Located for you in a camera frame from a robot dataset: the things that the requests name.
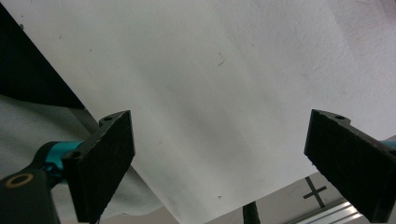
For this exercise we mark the black stand pole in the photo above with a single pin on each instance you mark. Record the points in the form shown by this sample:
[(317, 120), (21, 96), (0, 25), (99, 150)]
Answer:
[(251, 214)]

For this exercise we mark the dark curtain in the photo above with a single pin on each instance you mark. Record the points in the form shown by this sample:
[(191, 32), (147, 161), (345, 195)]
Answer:
[(21, 74)]

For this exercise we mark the aluminium rail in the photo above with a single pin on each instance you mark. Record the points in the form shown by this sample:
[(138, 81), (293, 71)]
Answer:
[(330, 214)]

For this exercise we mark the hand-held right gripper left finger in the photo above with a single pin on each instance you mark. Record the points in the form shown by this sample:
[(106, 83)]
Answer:
[(99, 161)]

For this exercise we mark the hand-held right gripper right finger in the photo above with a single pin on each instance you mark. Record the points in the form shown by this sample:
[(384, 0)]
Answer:
[(348, 155)]

